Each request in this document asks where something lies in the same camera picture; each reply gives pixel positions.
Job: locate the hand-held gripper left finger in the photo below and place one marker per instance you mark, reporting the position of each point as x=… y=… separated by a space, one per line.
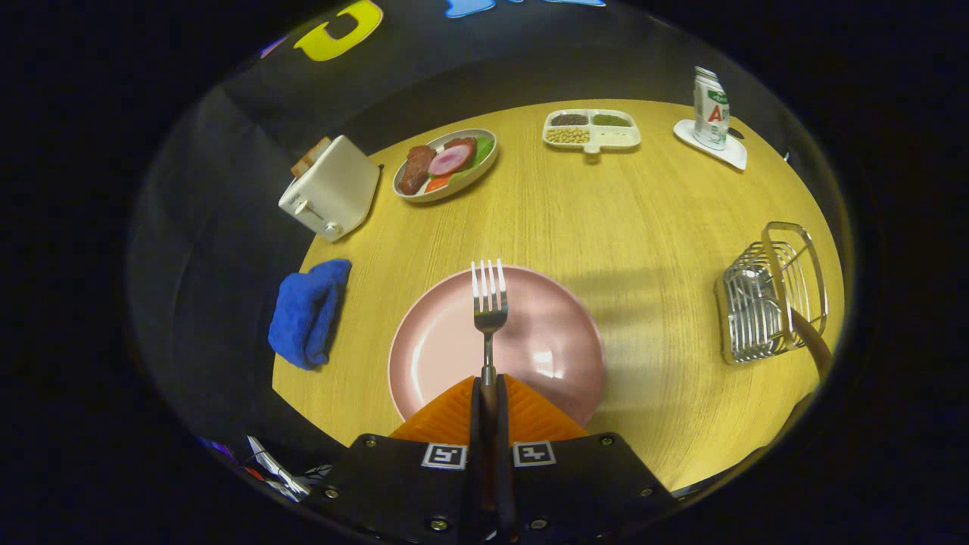
x=401 y=492

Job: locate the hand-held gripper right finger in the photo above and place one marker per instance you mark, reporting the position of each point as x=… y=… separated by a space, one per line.
x=575 y=492

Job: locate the small mixed clutter pile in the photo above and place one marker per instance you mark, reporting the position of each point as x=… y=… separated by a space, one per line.
x=276 y=473

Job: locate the pink plate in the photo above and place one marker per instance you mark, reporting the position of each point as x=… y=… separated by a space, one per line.
x=553 y=341

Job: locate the blue folded cloth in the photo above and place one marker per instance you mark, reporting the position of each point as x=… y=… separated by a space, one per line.
x=306 y=318

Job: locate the white toaster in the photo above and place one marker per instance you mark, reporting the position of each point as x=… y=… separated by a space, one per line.
x=337 y=189

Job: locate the orange carrot slice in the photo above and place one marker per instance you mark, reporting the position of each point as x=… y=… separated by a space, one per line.
x=437 y=184

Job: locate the white oval food bowl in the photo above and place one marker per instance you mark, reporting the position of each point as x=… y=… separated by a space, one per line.
x=465 y=182

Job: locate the long brown meat piece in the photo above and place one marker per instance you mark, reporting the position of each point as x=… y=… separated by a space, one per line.
x=416 y=170

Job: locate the pink ham slice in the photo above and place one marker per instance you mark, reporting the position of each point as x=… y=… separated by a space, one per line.
x=450 y=160

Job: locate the toast bread slice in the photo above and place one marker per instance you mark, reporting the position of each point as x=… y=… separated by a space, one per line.
x=309 y=157

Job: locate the green lettuce leaf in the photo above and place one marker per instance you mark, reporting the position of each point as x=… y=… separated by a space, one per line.
x=483 y=151

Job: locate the short brown meat piece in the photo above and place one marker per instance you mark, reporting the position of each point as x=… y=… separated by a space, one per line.
x=462 y=143

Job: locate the white divided dish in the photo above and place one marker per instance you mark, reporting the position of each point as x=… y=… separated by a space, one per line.
x=617 y=138

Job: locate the heap of yellow soybeans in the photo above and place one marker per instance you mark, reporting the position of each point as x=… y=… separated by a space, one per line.
x=568 y=135

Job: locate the white square coaster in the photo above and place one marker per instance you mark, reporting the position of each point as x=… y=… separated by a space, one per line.
x=730 y=155

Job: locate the heap of dark beans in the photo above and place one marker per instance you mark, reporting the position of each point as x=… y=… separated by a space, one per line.
x=569 y=119

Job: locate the heap of green beans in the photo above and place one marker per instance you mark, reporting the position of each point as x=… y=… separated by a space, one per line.
x=610 y=120

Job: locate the white drink bottle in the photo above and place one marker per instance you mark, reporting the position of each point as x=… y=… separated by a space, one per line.
x=710 y=113

